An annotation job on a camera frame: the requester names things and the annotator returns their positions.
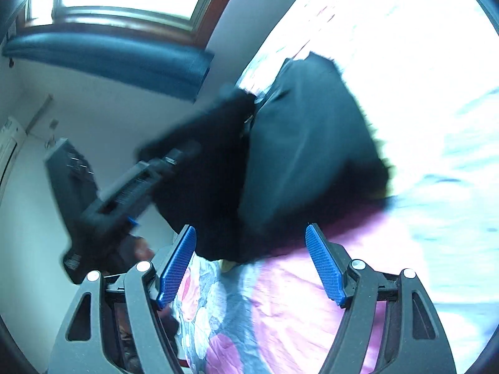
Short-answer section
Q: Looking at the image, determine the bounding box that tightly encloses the teal curtain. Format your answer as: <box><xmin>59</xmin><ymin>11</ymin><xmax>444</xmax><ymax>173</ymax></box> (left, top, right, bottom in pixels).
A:
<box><xmin>2</xmin><ymin>33</ymin><xmax>215</xmax><ymax>104</ymax></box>

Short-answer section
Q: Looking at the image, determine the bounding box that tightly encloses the person's left hand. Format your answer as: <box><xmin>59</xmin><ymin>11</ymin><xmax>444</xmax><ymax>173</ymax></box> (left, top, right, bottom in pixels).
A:
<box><xmin>121</xmin><ymin>234</ymin><xmax>157</xmax><ymax>267</ymax></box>

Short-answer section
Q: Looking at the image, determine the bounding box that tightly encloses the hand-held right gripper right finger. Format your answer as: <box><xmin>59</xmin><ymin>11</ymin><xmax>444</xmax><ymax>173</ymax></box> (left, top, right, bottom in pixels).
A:
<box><xmin>305</xmin><ymin>222</ymin><xmax>457</xmax><ymax>374</ymax></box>

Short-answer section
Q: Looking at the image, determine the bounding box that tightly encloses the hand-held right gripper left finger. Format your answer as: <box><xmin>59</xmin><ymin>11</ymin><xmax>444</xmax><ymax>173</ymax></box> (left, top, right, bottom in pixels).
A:
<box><xmin>47</xmin><ymin>224</ymin><xmax>197</xmax><ymax>374</ymax></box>

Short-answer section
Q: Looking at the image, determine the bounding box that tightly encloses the white air conditioner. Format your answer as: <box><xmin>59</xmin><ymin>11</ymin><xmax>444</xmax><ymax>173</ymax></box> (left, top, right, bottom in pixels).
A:
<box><xmin>0</xmin><ymin>117</ymin><xmax>28</xmax><ymax>197</ymax></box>

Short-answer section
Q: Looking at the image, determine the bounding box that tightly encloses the floral printed blanket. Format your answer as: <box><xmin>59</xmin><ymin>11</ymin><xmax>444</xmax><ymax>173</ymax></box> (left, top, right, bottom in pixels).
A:
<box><xmin>172</xmin><ymin>0</ymin><xmax>499</xmax><ymax>374</ymax></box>

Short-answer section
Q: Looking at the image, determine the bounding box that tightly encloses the black zip jacket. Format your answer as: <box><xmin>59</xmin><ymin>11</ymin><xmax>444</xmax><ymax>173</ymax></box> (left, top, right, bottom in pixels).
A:
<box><xmin>134</xmin><ymin>50</ymin><xmax>394</xmax><ymax>263</ymax></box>

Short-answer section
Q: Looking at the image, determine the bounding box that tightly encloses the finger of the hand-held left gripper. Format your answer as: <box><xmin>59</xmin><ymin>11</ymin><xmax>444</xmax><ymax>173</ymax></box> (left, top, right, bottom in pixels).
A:
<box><xmin>136</xmin><ymin>140</ymin><xmax>202</xmax><ymax>182</ymax></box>

